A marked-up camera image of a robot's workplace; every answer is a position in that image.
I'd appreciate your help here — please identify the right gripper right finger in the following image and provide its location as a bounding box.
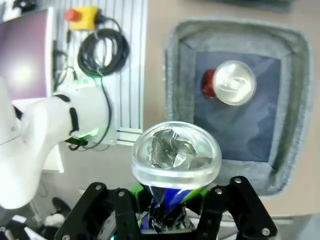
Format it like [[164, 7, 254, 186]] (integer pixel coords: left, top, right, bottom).
[[191, 176, 279, 240]]

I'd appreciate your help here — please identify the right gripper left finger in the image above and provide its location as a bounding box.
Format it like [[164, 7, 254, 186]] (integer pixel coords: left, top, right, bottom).
[[53, 182, 145, 240]]

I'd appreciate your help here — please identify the crushed red can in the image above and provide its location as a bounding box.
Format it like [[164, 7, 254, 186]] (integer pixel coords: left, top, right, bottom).
[[201, 59, 258, 107]]

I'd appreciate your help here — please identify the grey fabric basket labelled Can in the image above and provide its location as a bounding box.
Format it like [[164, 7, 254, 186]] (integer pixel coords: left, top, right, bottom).
[[163, 16, 313, 198]]

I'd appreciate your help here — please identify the black shoe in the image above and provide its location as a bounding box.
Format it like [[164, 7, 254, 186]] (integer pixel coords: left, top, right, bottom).
[[51, 196, 74, 217]]

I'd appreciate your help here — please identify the purple screen panel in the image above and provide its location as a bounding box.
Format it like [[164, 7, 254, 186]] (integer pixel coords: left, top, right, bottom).
[[0, 9, 50, 100]]

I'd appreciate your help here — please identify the yellow emergency stop box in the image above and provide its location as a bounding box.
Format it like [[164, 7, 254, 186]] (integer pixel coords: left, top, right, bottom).
[[64, 6, 101, 32]]

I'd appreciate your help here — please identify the aluminium profile base plate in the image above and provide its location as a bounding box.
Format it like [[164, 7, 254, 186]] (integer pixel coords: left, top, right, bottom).
[[48, 0, 149, 146]]

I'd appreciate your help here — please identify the coiled black cable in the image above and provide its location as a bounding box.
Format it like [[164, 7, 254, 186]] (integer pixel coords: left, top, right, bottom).
[[77, 16, 131, 77]]

